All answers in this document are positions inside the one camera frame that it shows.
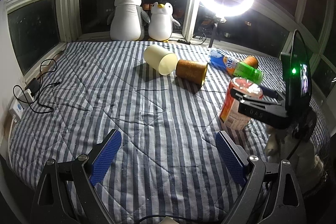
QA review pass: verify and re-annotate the black charger cable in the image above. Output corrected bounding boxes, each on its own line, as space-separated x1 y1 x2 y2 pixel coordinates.
12 57 63 114

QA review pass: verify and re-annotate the striped blue white quilt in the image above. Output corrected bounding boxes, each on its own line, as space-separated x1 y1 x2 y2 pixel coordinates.
7 40 332 224

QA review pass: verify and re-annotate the black power strip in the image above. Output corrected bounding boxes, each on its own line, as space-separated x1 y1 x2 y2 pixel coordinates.
177 39 191 45

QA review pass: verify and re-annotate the cream plastic cup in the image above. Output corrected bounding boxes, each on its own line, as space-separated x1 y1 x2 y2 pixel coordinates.
143 44 178 76

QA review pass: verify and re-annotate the small orange cup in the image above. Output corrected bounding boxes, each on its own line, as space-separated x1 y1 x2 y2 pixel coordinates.
243 56 259 69

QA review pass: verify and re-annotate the orange instant noodle cup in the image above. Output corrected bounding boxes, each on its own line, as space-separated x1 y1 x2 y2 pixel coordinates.
219 77 263 131

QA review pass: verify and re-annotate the brown cork-textured cup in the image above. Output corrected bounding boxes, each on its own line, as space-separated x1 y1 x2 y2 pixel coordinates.
175 60 208 86

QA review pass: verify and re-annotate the white charger adapter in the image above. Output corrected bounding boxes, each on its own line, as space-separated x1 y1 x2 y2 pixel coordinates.
18 89 34 104

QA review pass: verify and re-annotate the small plush penguin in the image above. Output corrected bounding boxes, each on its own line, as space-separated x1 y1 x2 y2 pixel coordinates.
148 2 181 42

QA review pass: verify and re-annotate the green and blue soda bottle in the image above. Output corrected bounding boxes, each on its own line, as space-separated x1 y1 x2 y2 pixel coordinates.
210 49 264 84

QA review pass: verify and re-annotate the black ring light tripod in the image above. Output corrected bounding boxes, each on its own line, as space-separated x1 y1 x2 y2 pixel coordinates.
193 17 227 48

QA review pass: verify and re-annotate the large plush penguin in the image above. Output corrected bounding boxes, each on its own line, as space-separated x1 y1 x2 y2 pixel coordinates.
107 0 150 41

